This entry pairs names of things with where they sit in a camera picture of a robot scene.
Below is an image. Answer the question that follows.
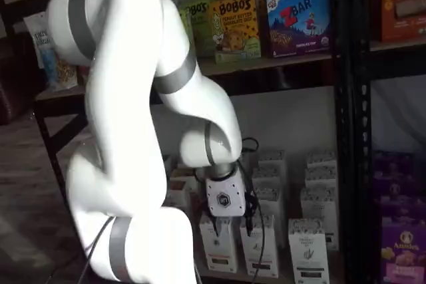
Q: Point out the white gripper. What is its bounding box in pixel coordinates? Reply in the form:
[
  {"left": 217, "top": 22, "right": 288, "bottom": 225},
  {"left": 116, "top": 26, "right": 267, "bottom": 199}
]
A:
[{"left": 205, "top": 172, "right": 257, "bottom": 238}]

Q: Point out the orange snack box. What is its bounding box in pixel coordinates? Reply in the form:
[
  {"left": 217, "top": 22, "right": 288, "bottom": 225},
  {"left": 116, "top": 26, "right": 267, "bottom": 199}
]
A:
[{"left": 378, "top": 0, "right": 426, "bottom": 43}]

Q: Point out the blue Z Bar box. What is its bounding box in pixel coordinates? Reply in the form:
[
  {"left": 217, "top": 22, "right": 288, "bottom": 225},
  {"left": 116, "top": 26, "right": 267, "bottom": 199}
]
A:
[{"left": 265, "top": 0, "right": 333, "bottom": 59}]

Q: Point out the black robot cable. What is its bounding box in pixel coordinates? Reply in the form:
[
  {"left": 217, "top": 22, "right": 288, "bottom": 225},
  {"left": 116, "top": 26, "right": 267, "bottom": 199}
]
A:
[{"left": 78, "top": 136, "right": 268, "bottom": 284}]

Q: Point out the black metal shelf rack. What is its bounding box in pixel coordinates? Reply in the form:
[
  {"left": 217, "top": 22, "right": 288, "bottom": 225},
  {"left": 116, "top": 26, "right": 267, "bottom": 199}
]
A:
[
  {"left": 352, "top": 0, "right": 426, "bottom": 284},
  {"left": 0, "top": 0, "right": 355, "bottom": 284}
]

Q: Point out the white box red strip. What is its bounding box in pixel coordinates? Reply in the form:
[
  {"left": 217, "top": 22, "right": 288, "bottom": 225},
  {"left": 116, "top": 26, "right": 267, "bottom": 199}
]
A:
[{"left": 166, "top": 164, "right": 202, "bottom": 212}]

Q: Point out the white Organic Pantry box green strip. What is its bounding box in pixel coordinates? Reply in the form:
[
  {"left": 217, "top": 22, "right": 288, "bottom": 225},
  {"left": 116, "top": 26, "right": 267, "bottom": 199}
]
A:
[{"left": 288, "top": 218, "right": 331, "bottom": 284}]

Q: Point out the white box orange strip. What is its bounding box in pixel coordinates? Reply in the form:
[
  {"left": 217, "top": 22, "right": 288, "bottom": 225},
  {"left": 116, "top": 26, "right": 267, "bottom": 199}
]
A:
[{"left": 198, "top": 212, "right": 239, "bottom": 273}]

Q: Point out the green Bobo's box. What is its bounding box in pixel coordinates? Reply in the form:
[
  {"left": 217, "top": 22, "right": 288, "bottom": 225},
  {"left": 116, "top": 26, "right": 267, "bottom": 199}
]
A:
[{"left": 178, "top": 0, "right": 217, "bottom": 59}]

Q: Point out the blue Purely Elizabeth granola bag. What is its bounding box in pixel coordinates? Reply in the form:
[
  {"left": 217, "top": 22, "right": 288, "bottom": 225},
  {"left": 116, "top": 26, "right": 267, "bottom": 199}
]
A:
[{"left": 23, "top": 11, "right": 80, "bottom": 92}]

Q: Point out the purple Annie's box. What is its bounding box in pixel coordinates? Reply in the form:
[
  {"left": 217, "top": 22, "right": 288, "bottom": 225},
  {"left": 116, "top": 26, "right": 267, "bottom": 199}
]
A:
[
  {"left": 380, "top": 217, "right": 426, "bottom": 284},
  {"left": 371, "top": 150, "right": 417, "bottom": 198},
  {"left": 378, "top": 180, "right": 426, "bottom": 228}
]

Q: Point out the white box brown strip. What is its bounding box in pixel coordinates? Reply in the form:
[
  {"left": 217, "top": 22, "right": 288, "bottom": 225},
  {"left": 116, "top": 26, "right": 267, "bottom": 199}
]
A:
[{"left": 239, "top": 215, "right": 280, "bottom": 279}]

